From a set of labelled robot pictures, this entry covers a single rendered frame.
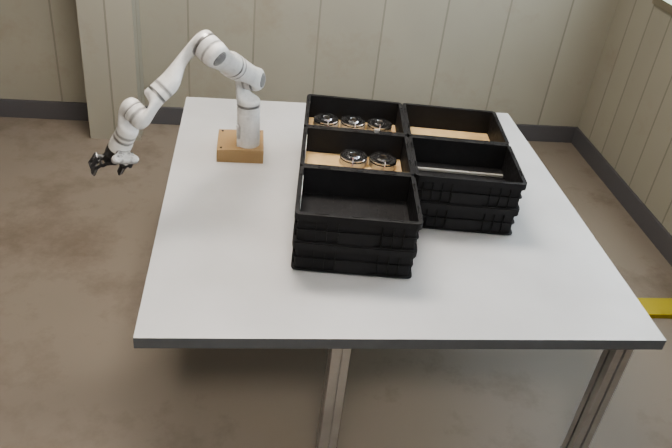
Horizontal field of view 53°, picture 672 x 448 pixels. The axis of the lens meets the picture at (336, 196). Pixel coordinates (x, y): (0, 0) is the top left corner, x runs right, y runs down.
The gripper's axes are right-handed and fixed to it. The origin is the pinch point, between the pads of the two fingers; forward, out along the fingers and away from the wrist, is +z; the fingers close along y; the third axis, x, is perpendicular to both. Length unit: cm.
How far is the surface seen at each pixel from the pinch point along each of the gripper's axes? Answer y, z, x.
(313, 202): -51, -34, 40
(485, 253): -100, -50, 76
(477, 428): -114, 4, 124
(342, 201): -60, -38, 43
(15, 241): -2, 115, -45
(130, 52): -76, 74, -143
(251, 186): -52, -6, 13
